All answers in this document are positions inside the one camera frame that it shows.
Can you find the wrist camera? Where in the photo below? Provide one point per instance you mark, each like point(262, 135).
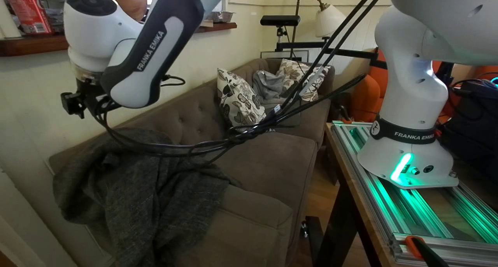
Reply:
point(72, 102)

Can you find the camera on mount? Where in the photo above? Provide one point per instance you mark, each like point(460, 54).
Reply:
point(280, 20)

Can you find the brown tufted sofa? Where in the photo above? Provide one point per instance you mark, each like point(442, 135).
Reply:
point(272, 162)

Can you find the wooden wall shelf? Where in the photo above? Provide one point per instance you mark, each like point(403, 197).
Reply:
point(31, 44)

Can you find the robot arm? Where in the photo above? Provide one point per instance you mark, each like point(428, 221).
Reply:
point(408, 84)

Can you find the red packet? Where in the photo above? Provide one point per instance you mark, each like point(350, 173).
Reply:
point(28, 9)

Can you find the floor lamp with white shade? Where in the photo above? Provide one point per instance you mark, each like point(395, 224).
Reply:
point(329, 19)

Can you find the floral throw pillow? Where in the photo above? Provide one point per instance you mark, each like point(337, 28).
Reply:
point(296, 74)
point(238, 99)

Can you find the dark grey blanket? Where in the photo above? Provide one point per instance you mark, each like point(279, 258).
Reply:
point(140, 197)

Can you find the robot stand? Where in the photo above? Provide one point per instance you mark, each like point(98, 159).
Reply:
point(393, 204)

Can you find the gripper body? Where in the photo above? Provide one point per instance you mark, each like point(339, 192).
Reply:
point(90, 92)

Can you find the foil tray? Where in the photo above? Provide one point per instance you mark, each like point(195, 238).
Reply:
point(220, 16)

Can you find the orange armchair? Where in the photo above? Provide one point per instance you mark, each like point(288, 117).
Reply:
point(367, 93)

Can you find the dark bag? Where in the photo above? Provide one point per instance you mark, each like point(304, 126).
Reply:
point(472, 127)

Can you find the grey cloth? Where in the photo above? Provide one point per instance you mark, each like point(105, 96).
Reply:
point(267, 85)

